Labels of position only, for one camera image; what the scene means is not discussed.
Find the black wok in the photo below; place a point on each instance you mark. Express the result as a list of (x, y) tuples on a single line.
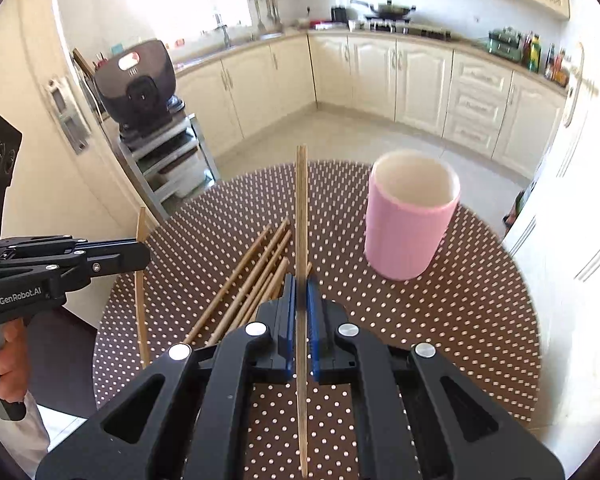
[(385, 11)]

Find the metal shelf rack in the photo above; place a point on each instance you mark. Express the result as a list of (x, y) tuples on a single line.
[(168, 164)]

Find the green bottle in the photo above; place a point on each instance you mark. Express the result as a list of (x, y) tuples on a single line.
[(534, 54)]

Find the green electric cooker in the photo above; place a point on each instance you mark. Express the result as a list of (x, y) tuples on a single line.
[(505, 43)]

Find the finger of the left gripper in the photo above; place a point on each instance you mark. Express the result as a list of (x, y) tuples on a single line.
[(65, 249), (60, 276)]

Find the kitchen faucet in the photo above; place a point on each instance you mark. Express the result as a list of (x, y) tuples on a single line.
[(222, 27)]

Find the black rice cooker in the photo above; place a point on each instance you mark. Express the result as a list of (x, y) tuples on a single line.
[(137, 88)]

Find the brown polka dot tablecloth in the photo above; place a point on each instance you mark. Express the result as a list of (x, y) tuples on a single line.
[(471, 304)]

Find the person's left hand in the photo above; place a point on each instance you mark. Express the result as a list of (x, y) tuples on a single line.
[(14, 362)]

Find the door lock strike plate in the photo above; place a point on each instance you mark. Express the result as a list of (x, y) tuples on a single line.
[(68, 114)]

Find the gas stove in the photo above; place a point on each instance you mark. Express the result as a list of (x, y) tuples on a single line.
[(407, 28)]

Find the wooden chopstick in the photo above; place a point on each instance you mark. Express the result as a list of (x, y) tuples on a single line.
[(277, 290), (253, 276), (141, 328), (302, 208), (218, 298), (275, 256), (264, 285)]

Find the pink cylindrical utensil holder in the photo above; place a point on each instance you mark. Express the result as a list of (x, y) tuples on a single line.
[(411, 200)]

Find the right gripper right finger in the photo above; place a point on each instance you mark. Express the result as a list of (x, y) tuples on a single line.
[(417, 415)]

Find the silver door handle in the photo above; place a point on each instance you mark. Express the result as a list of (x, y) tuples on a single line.
[(578, 85)]

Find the lower kitchen cabinets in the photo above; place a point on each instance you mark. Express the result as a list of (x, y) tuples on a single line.
[(447, 90)]

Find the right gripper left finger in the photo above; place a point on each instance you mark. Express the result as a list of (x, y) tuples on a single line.
[(185, 415)]

